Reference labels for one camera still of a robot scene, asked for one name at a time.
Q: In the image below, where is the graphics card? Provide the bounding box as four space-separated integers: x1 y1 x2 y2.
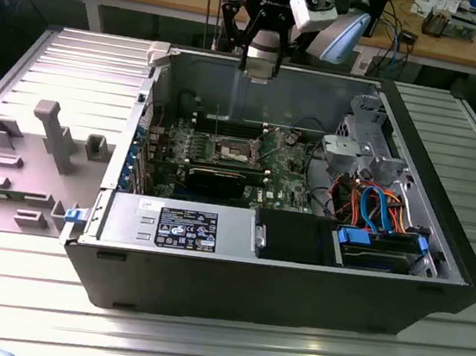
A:
182 163 249 203

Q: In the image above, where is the black open PC case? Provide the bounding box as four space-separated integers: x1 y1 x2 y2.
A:
51 32 476 356

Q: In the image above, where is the grey parts rack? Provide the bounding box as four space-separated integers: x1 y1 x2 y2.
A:
0 94 122 245

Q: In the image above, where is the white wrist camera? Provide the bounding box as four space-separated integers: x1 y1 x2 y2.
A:
285 0 341 37

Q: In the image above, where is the silver metal drive cage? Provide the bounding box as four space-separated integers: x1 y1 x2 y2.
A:
331 90 402 163

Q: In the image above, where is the thin metal locking lever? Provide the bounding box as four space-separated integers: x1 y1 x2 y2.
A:
213 103 223 142
256 144 279 166

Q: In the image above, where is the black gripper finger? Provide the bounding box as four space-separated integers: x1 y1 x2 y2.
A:
271 16 304 83
213 0 261 74

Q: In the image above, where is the small black box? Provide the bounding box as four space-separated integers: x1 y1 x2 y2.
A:
398 28 421 47

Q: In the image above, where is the grey case latch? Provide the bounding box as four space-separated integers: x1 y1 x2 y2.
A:
145 40 172 71

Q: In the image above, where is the silver power supply unit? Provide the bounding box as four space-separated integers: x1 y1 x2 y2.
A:
97 190 261 260

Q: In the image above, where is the green motherboard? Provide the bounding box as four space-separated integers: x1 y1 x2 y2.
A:
129 104 336 219

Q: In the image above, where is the silver metal bracket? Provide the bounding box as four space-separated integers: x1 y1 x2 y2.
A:
317 132 378 181

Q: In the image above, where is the black upright box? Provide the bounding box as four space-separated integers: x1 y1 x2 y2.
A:
366 0 391 40

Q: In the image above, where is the orange power wire bundle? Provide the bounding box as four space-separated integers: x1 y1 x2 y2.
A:
331 176 415 235

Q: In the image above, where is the metal heatsink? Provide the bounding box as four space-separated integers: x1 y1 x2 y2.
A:
420 3 452 40

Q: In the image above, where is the hard disk in blue carrier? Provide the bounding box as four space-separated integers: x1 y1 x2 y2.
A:
329 223 432 279

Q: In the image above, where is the CPU socket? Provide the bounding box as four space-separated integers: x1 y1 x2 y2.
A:
208 132 264 167

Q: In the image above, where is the blue data wire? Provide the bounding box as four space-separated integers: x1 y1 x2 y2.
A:
355 184 378 230
368 184 399 237

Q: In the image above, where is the wooden desk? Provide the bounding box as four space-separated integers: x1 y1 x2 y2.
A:
0 0 476 80

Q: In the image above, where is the blue case latch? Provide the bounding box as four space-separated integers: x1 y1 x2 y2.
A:
64 207 87 226

